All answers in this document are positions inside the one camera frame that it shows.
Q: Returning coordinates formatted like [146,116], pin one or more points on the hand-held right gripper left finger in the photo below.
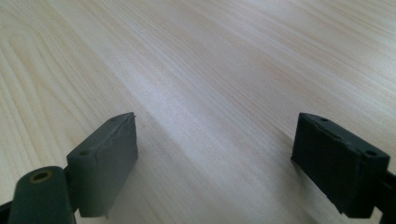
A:
[104,161]

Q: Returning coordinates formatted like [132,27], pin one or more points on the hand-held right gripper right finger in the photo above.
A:
[339,161]

